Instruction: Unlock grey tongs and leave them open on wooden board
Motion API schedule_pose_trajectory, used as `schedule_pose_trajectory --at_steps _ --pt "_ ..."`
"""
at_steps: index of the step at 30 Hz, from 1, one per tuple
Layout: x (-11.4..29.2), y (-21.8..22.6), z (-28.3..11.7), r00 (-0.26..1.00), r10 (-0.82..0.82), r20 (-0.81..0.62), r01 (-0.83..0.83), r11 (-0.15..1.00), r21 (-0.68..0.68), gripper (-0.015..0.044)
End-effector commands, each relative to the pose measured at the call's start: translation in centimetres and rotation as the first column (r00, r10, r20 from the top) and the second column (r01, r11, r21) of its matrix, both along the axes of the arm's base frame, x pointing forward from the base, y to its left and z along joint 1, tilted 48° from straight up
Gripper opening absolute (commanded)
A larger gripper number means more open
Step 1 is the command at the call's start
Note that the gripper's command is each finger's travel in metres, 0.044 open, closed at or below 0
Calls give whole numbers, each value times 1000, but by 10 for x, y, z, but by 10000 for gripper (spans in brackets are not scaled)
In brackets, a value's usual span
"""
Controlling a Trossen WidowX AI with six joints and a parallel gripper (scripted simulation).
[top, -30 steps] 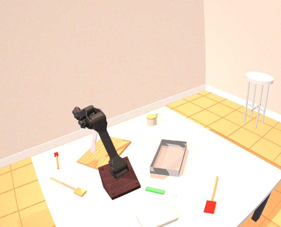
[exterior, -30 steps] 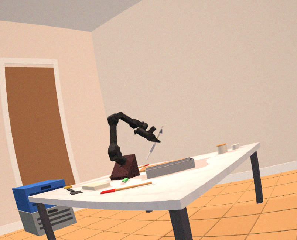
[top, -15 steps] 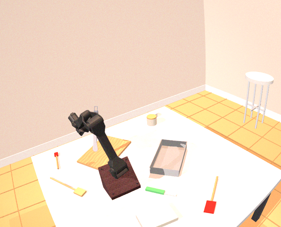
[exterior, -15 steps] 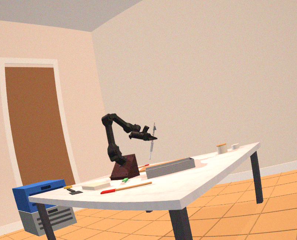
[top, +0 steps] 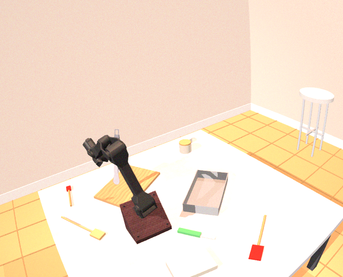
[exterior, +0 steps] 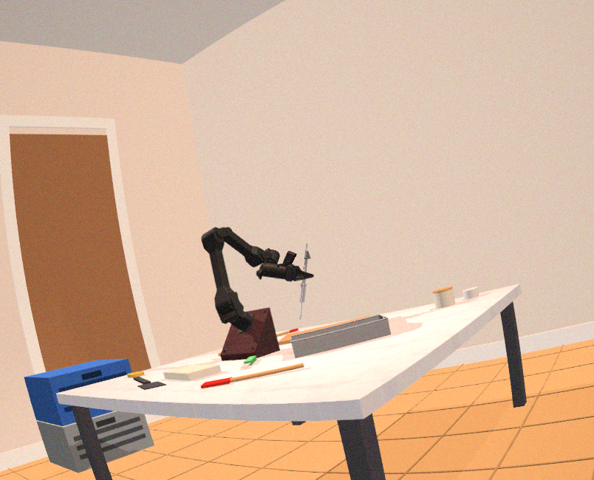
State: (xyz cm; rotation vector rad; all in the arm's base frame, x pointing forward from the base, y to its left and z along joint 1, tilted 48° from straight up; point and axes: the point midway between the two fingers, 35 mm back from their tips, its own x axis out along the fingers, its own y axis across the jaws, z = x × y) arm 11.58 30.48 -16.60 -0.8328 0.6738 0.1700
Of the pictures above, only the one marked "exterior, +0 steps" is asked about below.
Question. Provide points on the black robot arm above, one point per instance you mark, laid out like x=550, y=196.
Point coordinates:
x=227, y=304

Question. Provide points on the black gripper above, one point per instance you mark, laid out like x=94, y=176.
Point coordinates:
x=290, y=273

